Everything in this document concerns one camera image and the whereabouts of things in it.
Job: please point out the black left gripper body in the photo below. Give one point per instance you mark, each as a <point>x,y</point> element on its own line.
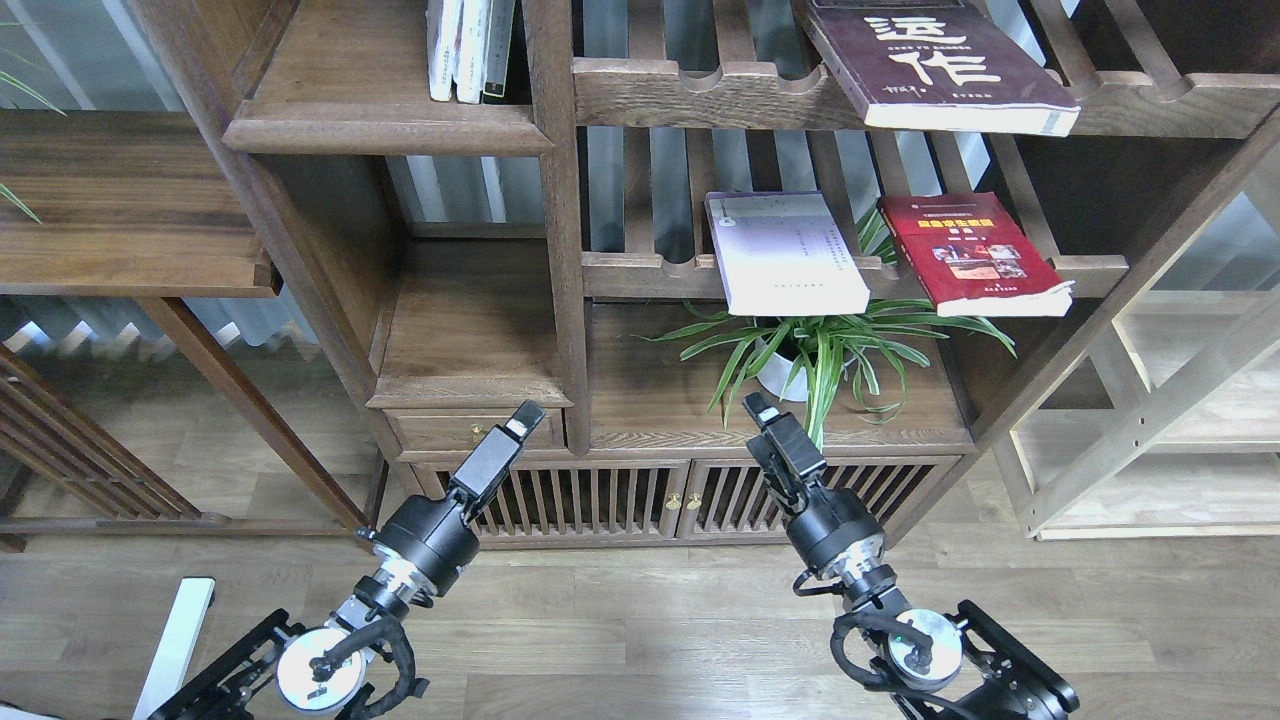
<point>426,544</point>

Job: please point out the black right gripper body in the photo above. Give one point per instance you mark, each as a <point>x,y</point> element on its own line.
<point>833,531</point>

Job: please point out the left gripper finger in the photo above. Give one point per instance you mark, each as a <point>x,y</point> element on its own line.
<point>480,475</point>

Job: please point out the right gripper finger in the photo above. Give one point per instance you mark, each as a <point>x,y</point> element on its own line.
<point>783,449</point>

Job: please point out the red paperback book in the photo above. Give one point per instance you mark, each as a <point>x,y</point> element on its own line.
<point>972,258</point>

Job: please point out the dark maroon Chinese book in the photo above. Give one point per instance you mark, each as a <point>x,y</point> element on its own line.
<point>935,65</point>

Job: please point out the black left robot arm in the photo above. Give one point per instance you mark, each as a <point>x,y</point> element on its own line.
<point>360,664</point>

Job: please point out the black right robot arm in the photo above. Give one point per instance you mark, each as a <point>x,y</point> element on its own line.
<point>935,666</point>

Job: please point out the light wooden shelf unit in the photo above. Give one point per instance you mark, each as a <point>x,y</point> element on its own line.
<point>1186,442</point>

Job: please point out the white plant pot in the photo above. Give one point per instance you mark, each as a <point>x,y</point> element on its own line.
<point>780,375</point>

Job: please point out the green spider plant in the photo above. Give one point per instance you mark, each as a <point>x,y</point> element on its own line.
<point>867,352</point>

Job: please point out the pale lilac paperback book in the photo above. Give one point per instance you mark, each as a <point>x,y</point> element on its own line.
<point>781,254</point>

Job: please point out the dark wooden bookshelf cabinet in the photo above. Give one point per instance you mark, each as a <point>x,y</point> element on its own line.
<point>458,259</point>

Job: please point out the white flat bar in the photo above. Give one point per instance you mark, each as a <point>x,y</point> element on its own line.
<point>176,646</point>

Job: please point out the white upright book middle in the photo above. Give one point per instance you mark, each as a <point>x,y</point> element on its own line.
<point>469,72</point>

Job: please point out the white upright book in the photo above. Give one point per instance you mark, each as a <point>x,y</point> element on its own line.
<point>469,72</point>
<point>443,25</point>

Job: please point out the white upright book left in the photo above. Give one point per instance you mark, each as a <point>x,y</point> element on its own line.
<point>443,25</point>

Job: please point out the dark spine upright book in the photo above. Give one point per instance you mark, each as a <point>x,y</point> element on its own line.
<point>499,38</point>

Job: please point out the dark wooden side table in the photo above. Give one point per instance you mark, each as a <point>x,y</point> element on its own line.
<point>139,210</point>

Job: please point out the green leaves at left edge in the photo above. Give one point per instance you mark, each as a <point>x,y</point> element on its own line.
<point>30,137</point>

